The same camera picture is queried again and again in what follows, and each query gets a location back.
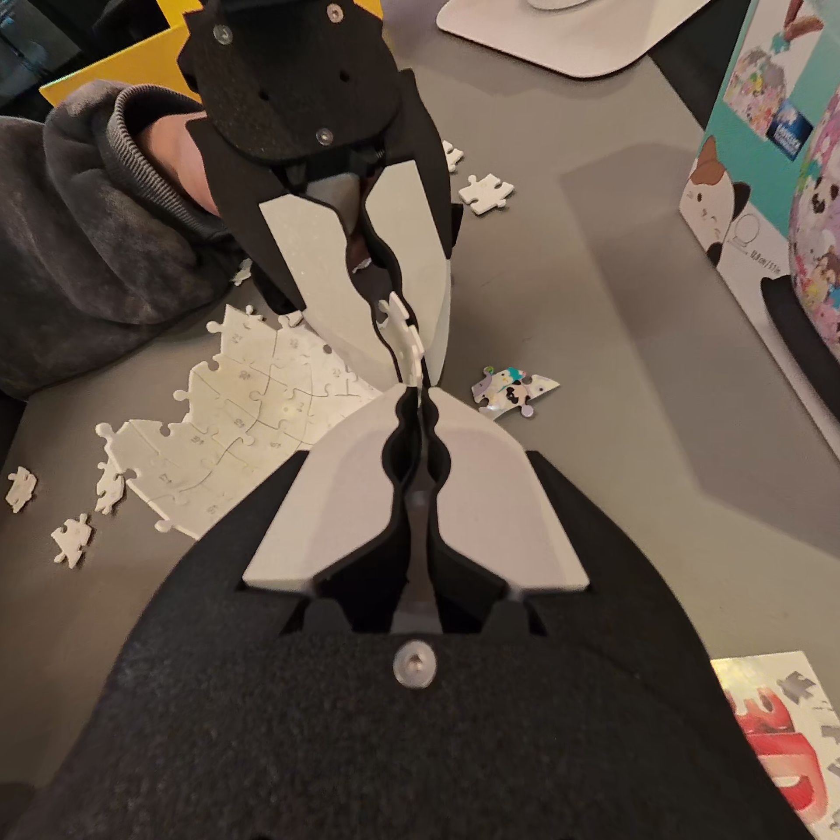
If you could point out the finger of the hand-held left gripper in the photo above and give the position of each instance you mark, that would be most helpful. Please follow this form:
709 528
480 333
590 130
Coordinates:
420 236
321 275

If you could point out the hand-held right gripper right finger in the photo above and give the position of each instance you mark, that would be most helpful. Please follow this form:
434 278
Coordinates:
508 512

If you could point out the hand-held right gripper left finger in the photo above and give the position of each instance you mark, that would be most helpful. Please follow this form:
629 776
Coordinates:
328 512

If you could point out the colourful printed puzzle piece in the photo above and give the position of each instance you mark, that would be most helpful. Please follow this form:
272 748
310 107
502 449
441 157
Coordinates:
512 394

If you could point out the partly built white puzzle ball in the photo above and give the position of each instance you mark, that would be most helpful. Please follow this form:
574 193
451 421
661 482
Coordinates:
229 420

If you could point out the person's left forearm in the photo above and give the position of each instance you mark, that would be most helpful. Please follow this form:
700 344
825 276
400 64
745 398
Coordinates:
79 262

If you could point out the white puzzle piece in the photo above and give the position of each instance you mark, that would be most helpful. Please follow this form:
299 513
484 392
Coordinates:
72 541
21 489
110 489
451 156
485 193
241 272

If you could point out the colourful puzzle ball box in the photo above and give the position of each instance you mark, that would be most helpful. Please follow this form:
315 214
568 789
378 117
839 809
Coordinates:
774 197

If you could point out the puzzle instruction leaflet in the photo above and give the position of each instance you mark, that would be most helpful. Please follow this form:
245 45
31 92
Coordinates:
787 741

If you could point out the yellow cardboard box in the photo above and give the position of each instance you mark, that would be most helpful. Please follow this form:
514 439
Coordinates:
131 72

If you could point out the white stand with base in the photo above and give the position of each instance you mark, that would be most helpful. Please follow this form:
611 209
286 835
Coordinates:
577 39

